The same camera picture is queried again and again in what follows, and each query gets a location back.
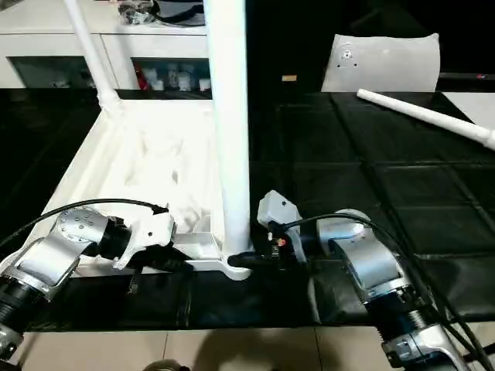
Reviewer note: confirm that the white plastic table top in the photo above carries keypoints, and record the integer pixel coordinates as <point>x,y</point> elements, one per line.
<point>127,162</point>

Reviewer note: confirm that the white plastic table leg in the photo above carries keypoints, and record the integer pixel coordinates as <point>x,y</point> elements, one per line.
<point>91,50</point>
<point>230,116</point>
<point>425,112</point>

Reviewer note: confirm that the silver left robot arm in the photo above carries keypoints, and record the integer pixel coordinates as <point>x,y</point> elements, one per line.
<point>54,251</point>

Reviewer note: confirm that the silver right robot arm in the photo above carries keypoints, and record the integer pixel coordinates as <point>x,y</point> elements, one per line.
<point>371,263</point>

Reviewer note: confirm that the dark robot left foot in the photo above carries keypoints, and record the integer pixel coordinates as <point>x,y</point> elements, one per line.
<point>164,366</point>

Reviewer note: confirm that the black table mat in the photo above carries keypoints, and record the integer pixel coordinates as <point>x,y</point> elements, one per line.
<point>386,185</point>

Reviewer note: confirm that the red packet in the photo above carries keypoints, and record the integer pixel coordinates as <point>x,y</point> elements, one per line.
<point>141,79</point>

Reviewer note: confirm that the black box with gold label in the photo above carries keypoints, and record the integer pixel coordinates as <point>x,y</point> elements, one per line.
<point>286,42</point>

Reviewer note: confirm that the white bag with round fitting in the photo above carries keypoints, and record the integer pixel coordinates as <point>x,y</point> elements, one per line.
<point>386,62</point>

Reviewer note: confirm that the white glass-door cabinet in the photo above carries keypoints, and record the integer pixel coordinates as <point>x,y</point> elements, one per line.
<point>46,42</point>

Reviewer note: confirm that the white flat board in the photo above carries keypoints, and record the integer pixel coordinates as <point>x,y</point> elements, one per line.
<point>475,106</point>

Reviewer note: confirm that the black tangled items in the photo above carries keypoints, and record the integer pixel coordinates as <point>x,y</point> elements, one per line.
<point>133,11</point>

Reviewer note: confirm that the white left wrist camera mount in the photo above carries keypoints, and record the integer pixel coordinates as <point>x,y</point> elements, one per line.
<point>151,232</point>

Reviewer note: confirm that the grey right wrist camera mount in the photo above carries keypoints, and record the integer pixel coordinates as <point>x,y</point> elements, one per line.
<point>278,208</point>

